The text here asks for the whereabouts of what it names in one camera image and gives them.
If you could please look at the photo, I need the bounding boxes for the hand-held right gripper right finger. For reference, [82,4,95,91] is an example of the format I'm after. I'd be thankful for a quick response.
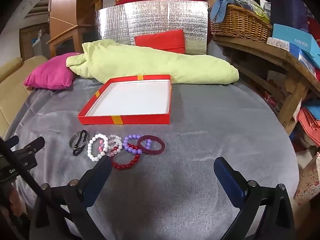
[214,157,298,240]

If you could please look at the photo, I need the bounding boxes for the navy bag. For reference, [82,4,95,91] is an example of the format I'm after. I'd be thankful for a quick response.
[269,0,310,34]

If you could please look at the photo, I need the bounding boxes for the wooden table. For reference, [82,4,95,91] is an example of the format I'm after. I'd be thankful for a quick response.
[212,36,320,133]

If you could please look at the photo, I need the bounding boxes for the black silver bracelet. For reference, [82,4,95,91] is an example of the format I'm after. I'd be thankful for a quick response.
[69,129,89,156]

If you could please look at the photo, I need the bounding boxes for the red shallow box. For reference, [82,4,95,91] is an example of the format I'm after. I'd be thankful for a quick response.
[77,74,172,125]

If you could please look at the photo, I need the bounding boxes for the wooden cabinet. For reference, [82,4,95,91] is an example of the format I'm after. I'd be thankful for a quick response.
[46,0,98,58]

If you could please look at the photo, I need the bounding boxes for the silver foil panel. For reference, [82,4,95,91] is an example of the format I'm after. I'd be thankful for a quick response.
[96,0,209,55]

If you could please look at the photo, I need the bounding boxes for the red bead bracelet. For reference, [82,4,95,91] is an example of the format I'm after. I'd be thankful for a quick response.
[111,144,142,170]

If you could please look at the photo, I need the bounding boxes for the beige sofa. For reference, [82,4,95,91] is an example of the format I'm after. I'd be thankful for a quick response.
[0,55,49,130]

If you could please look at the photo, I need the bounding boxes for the light green pillow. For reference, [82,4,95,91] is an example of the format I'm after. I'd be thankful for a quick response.
[66,39,240,85]

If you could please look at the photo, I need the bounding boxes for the red pillow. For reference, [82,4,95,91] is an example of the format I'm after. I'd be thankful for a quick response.
[134,29,186,55]

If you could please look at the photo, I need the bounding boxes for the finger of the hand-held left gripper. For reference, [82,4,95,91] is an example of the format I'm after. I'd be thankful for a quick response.
[4,135,20,147]
[21,137,46,157]

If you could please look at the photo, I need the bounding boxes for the magenta pillow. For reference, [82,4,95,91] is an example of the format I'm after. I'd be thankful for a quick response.
[23,52,83,90]

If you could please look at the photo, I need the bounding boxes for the blue cardboard box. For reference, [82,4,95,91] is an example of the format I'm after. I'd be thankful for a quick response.
[272,24,320,69]

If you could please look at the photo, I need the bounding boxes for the pink clear bead bracelet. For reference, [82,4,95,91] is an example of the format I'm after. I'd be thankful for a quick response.
[99,134,124,157]

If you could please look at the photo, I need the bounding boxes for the coral paper bags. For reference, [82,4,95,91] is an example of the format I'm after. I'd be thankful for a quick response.
[297,106,320,148]

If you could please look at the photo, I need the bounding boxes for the dark red bangle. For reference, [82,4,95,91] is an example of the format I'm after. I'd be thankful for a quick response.
[137,135,166,155]

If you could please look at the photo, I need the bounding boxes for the clear plastic bag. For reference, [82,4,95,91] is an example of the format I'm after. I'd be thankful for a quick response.
[212,0,272,20]

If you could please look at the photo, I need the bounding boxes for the wicker basket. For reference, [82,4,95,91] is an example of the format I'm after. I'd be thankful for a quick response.
[209,4,273,43]

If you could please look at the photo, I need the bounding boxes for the blue cloth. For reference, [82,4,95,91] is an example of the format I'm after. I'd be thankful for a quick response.
[210,0,250,23]

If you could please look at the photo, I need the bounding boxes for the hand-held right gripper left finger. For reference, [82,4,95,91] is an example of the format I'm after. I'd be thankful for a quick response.
[30,156,112,240]

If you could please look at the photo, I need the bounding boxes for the small white patterned box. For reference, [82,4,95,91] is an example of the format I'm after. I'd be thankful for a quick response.
[266,37,290,52]

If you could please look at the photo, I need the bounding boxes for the person's left hand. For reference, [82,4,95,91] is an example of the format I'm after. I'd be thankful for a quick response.
[7,189,24,217]

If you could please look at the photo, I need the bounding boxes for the floral paper bag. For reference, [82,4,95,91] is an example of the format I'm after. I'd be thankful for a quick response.
[294,152,320,207]

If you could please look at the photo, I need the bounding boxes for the purple bead bracelet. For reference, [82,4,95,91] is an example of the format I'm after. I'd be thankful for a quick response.
[122,134,152,155]

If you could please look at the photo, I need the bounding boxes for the white bead bracelet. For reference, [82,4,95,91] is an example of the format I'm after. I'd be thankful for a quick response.
[87,133,110,162]

